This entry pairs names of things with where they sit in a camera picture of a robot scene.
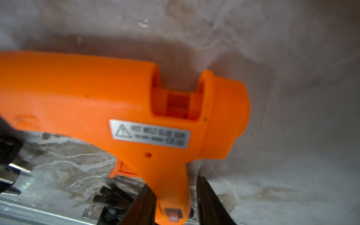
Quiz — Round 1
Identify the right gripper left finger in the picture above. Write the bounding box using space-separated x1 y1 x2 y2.
118 184 157 225

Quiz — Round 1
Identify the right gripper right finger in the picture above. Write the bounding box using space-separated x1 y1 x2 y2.
196 176 236 225

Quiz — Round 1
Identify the orange hot glue gun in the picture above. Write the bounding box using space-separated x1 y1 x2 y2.
1 51 250 225

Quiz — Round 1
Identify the aluminium mounting rail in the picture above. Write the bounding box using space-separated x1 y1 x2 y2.
1 198 96 225

